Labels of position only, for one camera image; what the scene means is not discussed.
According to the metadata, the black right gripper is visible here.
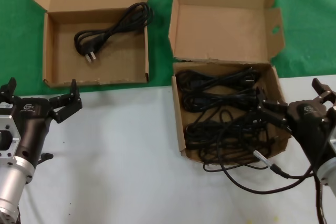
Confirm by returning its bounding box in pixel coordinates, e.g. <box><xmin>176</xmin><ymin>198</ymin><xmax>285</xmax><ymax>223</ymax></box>
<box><xmin>256</xmin><ymin>78</ymin><xmax>336</xmax><ymax>168</ymax></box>

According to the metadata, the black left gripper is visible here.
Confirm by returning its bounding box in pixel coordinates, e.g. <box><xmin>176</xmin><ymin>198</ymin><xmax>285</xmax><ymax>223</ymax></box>
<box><xmin>0</xmin><ymin>77</ymin><xmax>83</xmax><ymax>168</ymax></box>

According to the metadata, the black power cable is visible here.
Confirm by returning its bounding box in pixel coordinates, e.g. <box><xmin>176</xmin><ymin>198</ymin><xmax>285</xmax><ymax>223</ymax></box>
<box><xmin>185</xmin><ymin>108</ymin><xmax>271</xmax><ymax>153</ymax></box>
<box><xmin>73</xmin><ymin>2</ymin><xmax>155</xmax><ymax>64</ymax></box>
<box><xmin>175</xmin><ymin>66</ymin><xmax>262</xmax><ymax>91</ymax></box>
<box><xmin>182</xmin><ymin>89</ymin><xmax>260</xmax><ymax>113</ymax></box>

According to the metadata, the cardboard box with intact lid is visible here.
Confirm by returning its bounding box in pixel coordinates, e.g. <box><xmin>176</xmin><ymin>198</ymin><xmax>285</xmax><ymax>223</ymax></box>
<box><xmin>30</xmin><ymin>0</ymin><xmax>157</xmax><ymax>88</ymax></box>

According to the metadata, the cardboard box with torn lid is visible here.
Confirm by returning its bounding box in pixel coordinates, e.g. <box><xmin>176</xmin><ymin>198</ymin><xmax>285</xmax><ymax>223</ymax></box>
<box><xmin>167</xmin><ymin>0</ymin><xmax>292</xmax><ymax>162</ymax></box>

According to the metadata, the green table cloth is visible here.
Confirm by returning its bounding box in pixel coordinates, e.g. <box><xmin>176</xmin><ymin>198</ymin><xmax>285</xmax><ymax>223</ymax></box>
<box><xmin>0</xmin><ymin>0</ymin><xmax>336</xmax><ymax>96</ymax></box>

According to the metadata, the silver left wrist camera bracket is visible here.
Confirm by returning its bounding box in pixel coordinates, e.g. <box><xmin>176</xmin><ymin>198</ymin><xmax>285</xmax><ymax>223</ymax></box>
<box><xmin>0</xmin><ymin>102</ymin><xmax>22</xmax><ymax>161</ymax></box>

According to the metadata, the black left arm cable connector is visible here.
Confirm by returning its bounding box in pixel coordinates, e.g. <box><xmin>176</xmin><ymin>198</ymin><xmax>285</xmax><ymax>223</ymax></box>
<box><xmin>38</xmin><ymin>152</ymin><xmax>55</xmax><ymax>167</ymax></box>

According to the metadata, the black robot camera cable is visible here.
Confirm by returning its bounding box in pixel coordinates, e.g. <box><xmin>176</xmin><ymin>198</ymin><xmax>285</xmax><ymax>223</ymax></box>
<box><xmin>217</xmin><ymin>113</ymin><xmax>320</xmax><ymax>195</ymax></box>

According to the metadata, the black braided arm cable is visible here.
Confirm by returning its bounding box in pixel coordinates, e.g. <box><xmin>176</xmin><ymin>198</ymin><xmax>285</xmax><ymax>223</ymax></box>
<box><xmin>313</xmin><ymin>174</ymin><xmax>328</xmax><ymax>224</ymax></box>
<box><xmin>15</xmin><ymin>200</ymin><xmax>24</xmax><ymax>224</ymax></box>

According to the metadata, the thin black barrel plug cable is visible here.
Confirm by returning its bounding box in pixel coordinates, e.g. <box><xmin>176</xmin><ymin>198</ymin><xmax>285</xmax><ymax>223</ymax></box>
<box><xmin>198</xmin><ymin>129</ymin><xmax>278</xmax><ymax>173</ymax></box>

